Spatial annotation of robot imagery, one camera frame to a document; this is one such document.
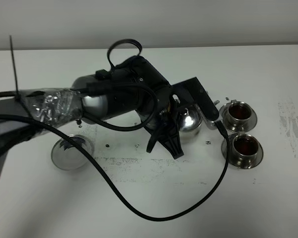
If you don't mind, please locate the near stainless steel saucer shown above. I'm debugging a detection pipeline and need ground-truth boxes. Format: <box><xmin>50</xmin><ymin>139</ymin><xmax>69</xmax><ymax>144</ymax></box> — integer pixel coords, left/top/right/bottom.
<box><xmin>228</xmin><ymin>133</ymin><xmax>264</xmax><ymax>169</ymax></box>

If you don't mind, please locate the black camera cable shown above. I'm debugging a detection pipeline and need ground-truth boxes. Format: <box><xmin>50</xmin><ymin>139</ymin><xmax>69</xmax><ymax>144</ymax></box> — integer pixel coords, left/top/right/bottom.
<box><xmin>0</xmin><ymin>38</ymin><xmax>231</xmax><ymax>221</ymax></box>

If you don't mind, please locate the stainless steel teacup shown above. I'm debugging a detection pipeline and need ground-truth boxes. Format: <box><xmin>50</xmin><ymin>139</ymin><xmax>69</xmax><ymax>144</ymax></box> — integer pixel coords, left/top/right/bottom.
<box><xmin>232</xmin><ymin>134</ymin><xmax>259</xmax><ymax>157</ymax></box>
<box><xmin>227</xmin><ymin>101</ymin><xmax>253</xmax><ymax>125</ymax></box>

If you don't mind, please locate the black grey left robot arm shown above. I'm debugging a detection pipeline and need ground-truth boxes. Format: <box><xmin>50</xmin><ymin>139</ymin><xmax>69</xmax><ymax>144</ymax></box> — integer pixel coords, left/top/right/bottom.
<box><xmin>0</xmin><ymin>56</ymin><xmax>183</xmax><ymax>176</ymax></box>

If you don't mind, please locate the black zip tie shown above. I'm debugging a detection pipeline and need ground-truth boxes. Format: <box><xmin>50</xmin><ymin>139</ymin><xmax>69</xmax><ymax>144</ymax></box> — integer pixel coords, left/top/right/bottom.
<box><xmin>9</xmin><ymin>35</ymin><xmax>33</xmax><ymax>119</ymax></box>

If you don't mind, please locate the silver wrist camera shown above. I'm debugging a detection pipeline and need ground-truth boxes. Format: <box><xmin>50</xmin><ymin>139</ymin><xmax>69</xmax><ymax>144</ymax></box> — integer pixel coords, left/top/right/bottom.
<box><xmin>171</xmin><ymin>76</ymin><xmax>221</xmax><ymax>131</ymax></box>

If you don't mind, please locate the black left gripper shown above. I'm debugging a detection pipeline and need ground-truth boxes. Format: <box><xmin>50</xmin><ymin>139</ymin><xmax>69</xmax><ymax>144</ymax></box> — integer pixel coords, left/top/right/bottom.
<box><xmin>145</xmin><ymin>86</ymin><xmax>186</xmax><ymax>159</ymax></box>

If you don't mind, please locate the far stainless steel teacup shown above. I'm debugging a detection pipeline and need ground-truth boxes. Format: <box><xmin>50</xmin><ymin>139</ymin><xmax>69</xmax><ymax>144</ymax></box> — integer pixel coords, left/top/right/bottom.
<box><xmin>227</xmin><ymin>101</ymin><xmax>253</xmax><ymax>125</ymax></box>

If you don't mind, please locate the near stainless steel teacup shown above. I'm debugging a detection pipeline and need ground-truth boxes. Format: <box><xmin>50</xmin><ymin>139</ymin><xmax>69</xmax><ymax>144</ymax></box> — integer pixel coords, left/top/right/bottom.
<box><xmin>232</xmin><ymin>134</ymin><xmax>259</xmax><ymax>157</ymax></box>

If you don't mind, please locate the far stainless steel saucer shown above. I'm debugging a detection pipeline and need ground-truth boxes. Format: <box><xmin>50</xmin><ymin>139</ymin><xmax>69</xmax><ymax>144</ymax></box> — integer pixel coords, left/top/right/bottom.
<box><xmin>220</xmin><ymin>100</ymin><xmax>257</xmax><ymax>132</ymax></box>

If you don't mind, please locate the stainless steel teapot saucer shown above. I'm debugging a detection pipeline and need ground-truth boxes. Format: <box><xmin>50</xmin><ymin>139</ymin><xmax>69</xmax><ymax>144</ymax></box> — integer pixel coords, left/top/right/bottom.
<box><xmin>51</xmin><ymin>134</ymin><xmax>94</xmax><ymax>171</ymax></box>

